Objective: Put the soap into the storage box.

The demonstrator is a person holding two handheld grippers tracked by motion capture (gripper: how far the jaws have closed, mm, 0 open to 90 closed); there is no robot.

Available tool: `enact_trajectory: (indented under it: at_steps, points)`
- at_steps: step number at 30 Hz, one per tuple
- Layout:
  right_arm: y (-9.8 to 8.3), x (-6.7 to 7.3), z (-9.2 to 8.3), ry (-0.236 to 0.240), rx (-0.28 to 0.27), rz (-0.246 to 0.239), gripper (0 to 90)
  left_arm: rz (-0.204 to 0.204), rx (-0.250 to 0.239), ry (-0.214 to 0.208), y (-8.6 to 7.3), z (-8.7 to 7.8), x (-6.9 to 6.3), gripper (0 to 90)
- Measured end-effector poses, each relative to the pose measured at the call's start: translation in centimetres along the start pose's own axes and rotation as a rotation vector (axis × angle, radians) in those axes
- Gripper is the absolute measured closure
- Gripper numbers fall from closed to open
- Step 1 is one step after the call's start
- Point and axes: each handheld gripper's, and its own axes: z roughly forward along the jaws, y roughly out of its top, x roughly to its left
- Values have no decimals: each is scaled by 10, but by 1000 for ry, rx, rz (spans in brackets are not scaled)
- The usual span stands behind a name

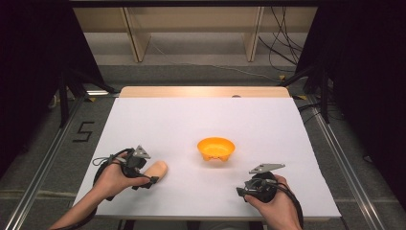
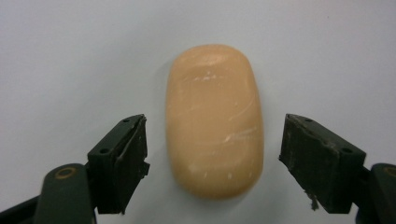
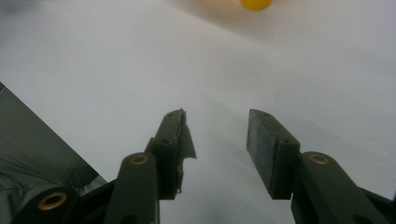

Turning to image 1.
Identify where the black floor cable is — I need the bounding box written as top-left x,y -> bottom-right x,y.
297,101 -> 344,126

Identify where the aluminium floor rail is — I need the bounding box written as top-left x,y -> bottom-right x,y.
305,95 -> 386,230
3,90 -> 121,230

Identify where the bundle of black cables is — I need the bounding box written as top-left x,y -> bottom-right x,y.
258,6 -> 305,74

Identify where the person's right hand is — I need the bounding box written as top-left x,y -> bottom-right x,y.
244,173 -> 304,225

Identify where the left hand-held gripper cable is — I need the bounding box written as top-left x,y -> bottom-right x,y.
52,148 -> 132,230

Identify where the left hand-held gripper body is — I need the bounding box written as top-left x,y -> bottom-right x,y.
109,145 -> 152,180

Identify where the orange plastic bowl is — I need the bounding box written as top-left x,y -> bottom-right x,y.
196,136 -> 237,163

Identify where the person's left hand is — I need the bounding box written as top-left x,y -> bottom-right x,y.
93,160 -> 151,200

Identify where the beige wooden desk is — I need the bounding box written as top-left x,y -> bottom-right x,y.
72,6 -> 319,64

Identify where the white paper sheet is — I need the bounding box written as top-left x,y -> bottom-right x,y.
73,97 -> 342,220

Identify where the black curtain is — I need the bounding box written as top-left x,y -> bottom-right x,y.
295,0 -> 406,212
0,0 -> 108,180

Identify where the hand-held gripper cable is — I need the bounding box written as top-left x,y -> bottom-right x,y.
52,148 -> 132,230
267,178 -> 305,230

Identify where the black tripod stand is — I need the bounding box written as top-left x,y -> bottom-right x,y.
56,67 -> 117,129
281,61 -> 333,125

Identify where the light wooden table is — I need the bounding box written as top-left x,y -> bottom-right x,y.
94,85 -> 330,223

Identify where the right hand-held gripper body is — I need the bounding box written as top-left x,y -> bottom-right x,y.
243,163 -> 286,204

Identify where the tan bread roll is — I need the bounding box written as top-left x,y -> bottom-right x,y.
142,160 -> 169,180

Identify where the right hand-held gripper cable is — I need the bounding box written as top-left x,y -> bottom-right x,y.
267,178 -> 305,230

